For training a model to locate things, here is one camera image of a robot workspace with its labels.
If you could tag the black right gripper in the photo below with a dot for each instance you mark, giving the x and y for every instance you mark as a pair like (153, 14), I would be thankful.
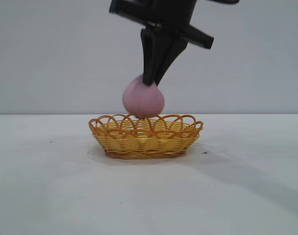
(163, 12)

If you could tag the pink peach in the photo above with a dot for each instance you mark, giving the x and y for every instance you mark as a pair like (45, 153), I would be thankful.
(142, 100)

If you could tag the yellow woven plastic basket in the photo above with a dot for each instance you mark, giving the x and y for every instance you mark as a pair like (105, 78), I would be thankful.
(144, 145)

